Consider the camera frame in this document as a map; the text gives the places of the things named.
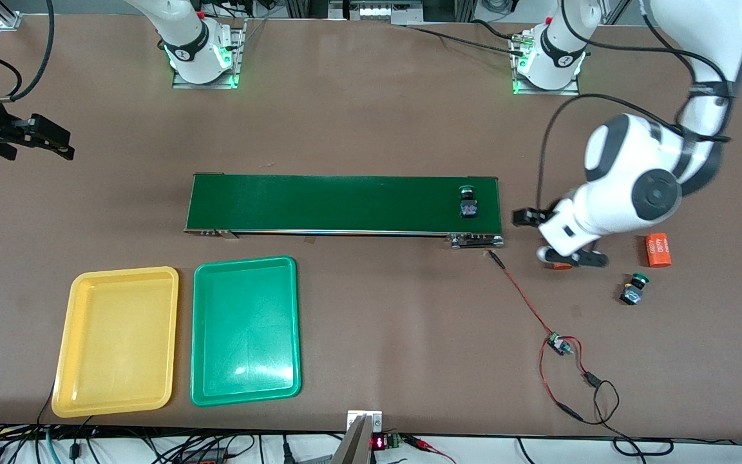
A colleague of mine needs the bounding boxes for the thin black power cable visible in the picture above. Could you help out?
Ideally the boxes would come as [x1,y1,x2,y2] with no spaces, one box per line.
[593,379,676,456]

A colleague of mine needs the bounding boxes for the red black twisted wire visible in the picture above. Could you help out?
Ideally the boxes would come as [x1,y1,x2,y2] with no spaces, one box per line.
[488,249,604,424]

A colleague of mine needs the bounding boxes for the equipment rack with lights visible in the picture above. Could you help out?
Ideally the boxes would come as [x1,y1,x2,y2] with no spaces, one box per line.
[329,0,424,26]

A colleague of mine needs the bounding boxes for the tangled black floor cables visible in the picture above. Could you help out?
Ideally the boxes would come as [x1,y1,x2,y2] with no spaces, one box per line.
[0,380,346,464]

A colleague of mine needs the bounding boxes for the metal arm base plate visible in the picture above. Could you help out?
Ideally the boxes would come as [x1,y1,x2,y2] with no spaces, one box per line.
[173,18,246,90]
[511,32,581,96]

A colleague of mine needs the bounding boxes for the red clip lead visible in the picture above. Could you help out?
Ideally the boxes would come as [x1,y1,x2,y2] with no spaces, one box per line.
[403,435,457,464]

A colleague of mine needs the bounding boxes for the green push button switch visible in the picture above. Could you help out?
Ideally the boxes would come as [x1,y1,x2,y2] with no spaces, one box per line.
[458,185,480,220]
[620,273,651,306]

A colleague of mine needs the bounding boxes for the green conveyor belt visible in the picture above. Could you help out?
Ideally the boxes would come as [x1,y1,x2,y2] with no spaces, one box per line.
[184,172,506,250]

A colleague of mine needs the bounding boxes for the green plastic tray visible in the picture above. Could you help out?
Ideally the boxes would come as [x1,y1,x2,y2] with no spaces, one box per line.
[189,256,302,408]

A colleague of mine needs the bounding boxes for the yellow plastic tray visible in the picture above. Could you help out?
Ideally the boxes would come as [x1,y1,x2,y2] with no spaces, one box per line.
[51,266,180,418]

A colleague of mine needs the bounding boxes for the black arm base cable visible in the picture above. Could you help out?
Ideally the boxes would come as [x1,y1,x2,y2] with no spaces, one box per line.
[403,19,529,57]

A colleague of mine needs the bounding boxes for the grey metal camera bracket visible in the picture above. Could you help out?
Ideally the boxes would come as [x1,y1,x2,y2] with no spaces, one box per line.
[347,409,383,464]

